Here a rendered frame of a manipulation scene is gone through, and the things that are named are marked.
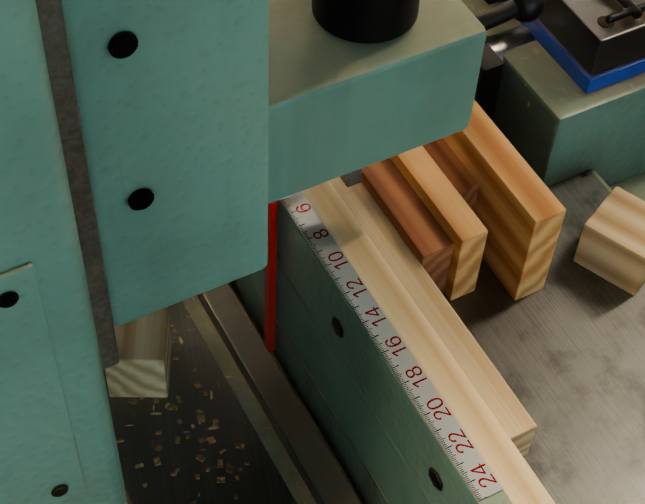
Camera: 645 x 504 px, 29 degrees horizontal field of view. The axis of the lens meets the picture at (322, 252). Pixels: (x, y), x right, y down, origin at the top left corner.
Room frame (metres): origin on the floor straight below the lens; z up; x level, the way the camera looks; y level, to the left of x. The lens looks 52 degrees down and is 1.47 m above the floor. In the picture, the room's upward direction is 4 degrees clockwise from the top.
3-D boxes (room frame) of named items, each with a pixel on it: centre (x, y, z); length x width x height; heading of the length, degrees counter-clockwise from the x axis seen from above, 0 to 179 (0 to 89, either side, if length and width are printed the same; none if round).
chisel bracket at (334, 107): (0.45, 0.00, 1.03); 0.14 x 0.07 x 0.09; 121
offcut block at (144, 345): (0.42, 0.11, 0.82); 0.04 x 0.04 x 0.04; 3
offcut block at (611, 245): (0.46, -0.17, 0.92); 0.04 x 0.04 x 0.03; 56
